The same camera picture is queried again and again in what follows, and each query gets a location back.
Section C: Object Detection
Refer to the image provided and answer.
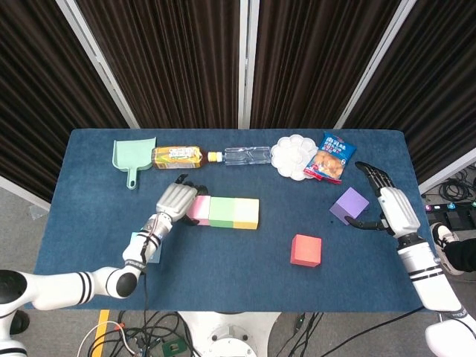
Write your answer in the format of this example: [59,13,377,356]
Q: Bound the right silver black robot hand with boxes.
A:
[345,161,422,239]

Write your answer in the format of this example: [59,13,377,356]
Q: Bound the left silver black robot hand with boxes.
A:
[155,173,210,227]

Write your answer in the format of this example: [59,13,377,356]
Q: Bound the pink foam cube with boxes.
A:
[186,196,212,227]

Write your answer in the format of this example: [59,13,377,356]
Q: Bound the green foam cube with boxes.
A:
[208,196,237,228]

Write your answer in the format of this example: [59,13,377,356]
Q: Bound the light blue foam cube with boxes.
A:
[129,231,163,265]

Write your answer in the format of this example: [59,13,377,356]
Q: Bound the red foam cube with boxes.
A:
[289,234,323,268]

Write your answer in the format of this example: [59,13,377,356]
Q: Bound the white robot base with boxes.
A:
[178,311,280,357]

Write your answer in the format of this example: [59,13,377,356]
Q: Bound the tea bottle yellow label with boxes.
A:
[151,146,224,171]

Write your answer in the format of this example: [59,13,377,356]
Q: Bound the white black sneaker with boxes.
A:
[431,222,466,276]

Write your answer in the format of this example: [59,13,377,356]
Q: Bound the power strip with lit switches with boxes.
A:
[423,202,476,213]

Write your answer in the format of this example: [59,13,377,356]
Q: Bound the purple foam cube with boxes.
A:
[329,187,370,227]

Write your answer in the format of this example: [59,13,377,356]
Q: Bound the black foot pedal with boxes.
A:
[440,210,476,234]

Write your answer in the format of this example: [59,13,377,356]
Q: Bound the light green plastic dustpan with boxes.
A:
[112,136,158,191]

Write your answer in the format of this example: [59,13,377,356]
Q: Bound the person's black trouser leg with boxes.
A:
[444,237,476,274]

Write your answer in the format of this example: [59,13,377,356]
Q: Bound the clear plastic water bottle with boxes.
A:
[222,146,272,165]

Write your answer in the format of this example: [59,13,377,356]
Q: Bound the blue red snack bag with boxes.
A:
[303,132,357,185]

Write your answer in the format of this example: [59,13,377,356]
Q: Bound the blue tablecloth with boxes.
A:
[32,128,447,312]

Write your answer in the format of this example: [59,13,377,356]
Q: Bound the white flower-shaped paint palette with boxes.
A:
[270,133,321,181]

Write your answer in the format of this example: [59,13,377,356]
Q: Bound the dark pleated partition screen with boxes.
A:
[0,0,141,209]
[247,0,417,129]
[55,0,250,129]
[334,0,476,194]

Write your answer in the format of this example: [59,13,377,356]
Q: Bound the green circuit board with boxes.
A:
[162,340,185,357]

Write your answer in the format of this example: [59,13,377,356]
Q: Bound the yellow floor tape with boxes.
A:
[91,309,112,357]

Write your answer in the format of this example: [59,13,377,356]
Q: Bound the black round floor object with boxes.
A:
[10,310,30,335]

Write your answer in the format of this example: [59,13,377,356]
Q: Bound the black coiled floor cables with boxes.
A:
[438,163,476,204]

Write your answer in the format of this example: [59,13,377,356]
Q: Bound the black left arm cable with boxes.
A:
[139,237,150,312]

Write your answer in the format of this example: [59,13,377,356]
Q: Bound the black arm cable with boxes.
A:
[323,306,425,357]
[139,237,150,312]

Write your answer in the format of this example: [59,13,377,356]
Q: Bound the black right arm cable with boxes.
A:
[323,306,425,357]

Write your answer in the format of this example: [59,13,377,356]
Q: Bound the black floor cable tangle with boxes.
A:
[74,311,202,357]

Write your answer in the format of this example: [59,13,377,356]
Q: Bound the white floor cable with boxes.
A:
[77,321,137,357]

